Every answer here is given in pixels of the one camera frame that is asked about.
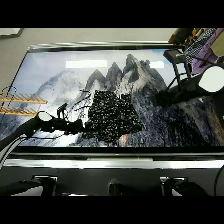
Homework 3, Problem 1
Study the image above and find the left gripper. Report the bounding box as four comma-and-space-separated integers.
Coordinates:
64, 119, 86, 136

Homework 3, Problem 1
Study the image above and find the black floral garment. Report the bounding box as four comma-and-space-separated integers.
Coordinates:
80, 89, 145, 147

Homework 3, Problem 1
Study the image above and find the heap of clothes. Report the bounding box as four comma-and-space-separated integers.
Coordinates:
167, 28, 202, 47

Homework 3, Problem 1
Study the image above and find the checked garment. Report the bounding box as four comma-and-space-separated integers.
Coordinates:
184, 28, 218, 58

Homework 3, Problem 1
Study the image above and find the purple garment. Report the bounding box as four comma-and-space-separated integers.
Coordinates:
190, 29, 224, 75

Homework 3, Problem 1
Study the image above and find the pale green garment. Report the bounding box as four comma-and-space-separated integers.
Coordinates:
209, 31, 224, 58

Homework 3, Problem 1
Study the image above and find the black cable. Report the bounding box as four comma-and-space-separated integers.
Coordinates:
0, 132, 65, 168

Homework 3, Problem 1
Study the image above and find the silver frame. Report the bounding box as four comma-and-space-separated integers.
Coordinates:
0, 152, 224, 197

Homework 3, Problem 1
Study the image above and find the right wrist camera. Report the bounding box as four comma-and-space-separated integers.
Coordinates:
162, 48, 194, 89

